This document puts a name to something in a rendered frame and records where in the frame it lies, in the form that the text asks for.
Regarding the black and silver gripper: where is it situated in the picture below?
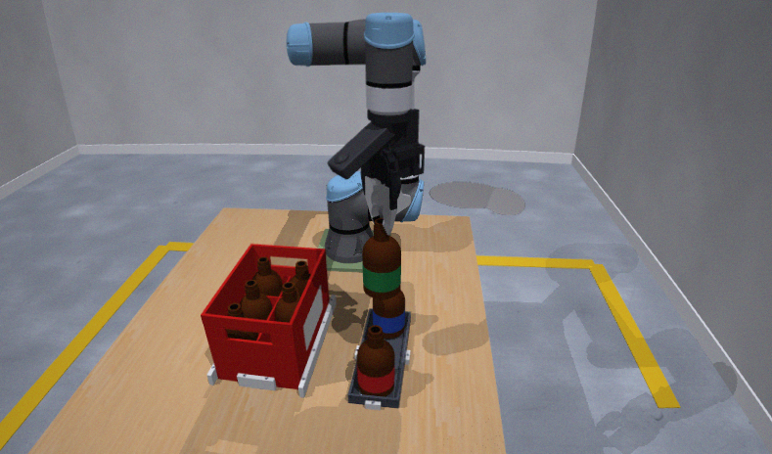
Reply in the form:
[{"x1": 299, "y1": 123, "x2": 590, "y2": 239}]
[{"x1": 361, "y1": 109, "x2": 425, "y2": 235}]

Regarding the red plastic crate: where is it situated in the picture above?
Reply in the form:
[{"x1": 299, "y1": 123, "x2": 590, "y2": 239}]
[{"x1": 201, "y1": 245, "x2": 330, "y2": 389}]

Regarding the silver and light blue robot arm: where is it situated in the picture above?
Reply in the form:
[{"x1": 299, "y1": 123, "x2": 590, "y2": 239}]
[{"x1": 287, "y1": 13, "x2": 426, "y2": 263}]

